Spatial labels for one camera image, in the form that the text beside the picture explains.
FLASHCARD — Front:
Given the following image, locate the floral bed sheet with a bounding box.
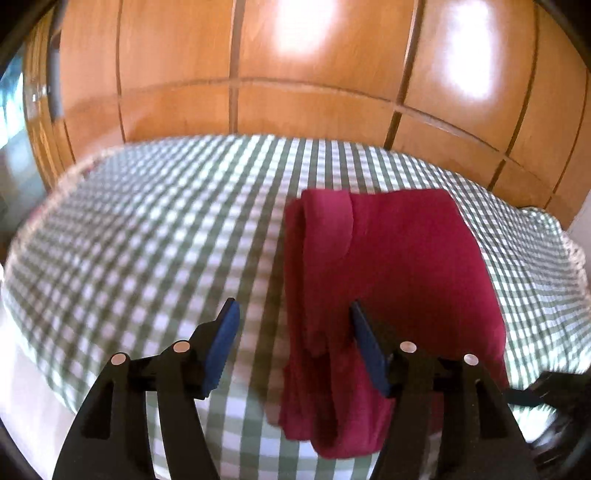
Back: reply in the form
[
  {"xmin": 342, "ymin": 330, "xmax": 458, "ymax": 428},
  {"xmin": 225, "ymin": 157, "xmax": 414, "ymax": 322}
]
[{"xmin": 561, "ymin": 231, "xmax": 590, "ymax": 297}]

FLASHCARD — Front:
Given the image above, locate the dark red cloth garment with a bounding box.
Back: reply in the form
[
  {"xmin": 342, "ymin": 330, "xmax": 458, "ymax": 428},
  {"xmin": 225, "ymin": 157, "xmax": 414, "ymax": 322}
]
[{"xmin": 280, "ymin": 189, "xmax": 508, "ymax": 459}]

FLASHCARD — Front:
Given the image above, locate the wooden panelled wardrobe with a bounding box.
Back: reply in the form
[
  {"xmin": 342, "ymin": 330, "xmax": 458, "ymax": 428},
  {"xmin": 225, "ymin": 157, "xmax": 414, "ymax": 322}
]
[{"xmin": 24, "ymin": 1, "xmax": 590, "ymax": 226}]

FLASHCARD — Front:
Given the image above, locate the green white checkered bedspread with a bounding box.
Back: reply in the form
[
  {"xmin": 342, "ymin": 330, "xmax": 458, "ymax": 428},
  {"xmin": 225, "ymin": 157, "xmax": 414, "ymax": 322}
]
[{"xmin": 2, "ymin": 135, "xmax": 590, "ymax": 479}]

